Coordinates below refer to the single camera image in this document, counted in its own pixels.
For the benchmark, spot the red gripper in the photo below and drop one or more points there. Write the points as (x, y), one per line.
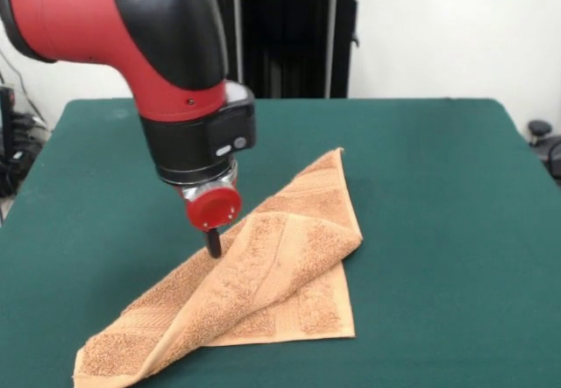
(215, 208)

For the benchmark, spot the orange terry towel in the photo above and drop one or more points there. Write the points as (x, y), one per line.
(263, 283)

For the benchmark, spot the dark green tablecloth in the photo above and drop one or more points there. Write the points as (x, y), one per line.
(438, 252)

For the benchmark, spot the black electronics box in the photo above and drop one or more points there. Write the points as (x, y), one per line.
(8, 121)

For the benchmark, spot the black office chair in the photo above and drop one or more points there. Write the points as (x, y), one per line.
(545, 143)

